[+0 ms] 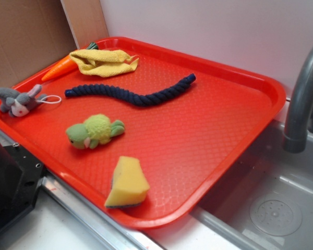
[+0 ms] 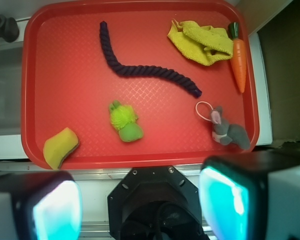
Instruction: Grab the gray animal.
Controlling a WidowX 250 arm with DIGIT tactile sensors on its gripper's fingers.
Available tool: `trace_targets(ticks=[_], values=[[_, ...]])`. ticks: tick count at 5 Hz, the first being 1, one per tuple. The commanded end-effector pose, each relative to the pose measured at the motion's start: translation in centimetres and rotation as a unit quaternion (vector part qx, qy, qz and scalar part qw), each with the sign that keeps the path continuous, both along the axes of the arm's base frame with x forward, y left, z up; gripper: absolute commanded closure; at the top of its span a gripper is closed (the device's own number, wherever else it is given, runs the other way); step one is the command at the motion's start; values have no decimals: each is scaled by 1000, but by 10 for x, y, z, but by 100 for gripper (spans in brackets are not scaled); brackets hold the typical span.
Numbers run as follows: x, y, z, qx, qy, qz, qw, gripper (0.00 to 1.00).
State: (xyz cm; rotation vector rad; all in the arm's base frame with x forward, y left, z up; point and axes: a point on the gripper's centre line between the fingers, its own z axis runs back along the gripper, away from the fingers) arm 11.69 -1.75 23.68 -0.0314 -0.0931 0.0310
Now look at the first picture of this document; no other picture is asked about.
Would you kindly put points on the red plastic tray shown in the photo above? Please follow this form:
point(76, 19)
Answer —
point(184, 145)

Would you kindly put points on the gray toy faucet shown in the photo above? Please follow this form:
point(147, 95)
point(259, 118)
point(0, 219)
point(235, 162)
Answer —
point(299, 119)

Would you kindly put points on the yellow sponge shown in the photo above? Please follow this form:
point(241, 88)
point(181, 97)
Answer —
point(129, 184)

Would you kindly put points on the gray toy sink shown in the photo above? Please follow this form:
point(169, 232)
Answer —
point(265, 199)

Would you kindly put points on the green plush turtle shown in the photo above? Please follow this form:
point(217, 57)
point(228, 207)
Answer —
point(94, 131)

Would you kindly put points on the gray plush bunny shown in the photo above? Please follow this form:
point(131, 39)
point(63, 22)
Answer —
point(19, 104)

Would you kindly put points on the orange toy carrot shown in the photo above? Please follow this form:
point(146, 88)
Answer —
point(62, 67)

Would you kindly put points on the yellow cloth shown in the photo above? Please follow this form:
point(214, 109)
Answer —
point(103, 63)

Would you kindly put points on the cardboard panel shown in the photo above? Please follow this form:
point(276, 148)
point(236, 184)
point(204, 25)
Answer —
point(33, 35)

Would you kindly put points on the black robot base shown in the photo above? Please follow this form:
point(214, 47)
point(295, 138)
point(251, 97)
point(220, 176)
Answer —
point(21, 176)

